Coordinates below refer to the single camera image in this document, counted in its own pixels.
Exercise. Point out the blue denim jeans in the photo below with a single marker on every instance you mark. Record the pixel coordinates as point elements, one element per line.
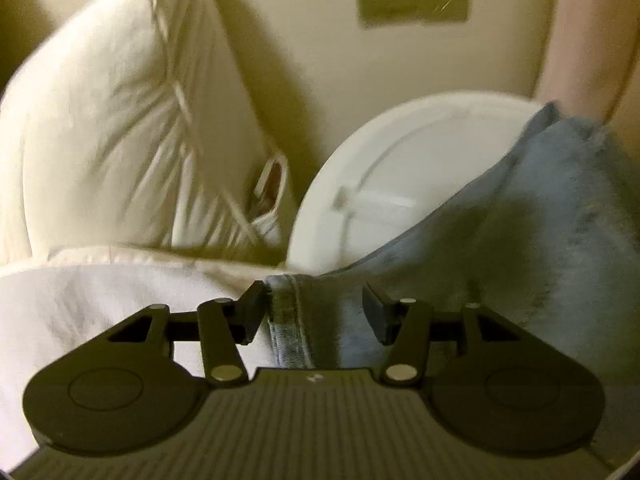
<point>549,238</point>

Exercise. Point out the pink headboard panel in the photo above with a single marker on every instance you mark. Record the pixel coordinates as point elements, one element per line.
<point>591,48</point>

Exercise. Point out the white round plastic lid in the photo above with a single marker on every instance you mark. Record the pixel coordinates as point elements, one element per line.
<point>398,168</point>

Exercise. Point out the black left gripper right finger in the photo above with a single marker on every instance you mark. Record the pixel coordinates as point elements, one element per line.
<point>408,327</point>

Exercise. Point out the cream pillow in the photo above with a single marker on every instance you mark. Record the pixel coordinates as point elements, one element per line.
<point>132,125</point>

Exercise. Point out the white textured duvet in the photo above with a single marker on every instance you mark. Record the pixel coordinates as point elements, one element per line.
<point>51,305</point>

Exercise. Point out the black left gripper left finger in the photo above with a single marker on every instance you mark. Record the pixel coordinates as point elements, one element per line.
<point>219,326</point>

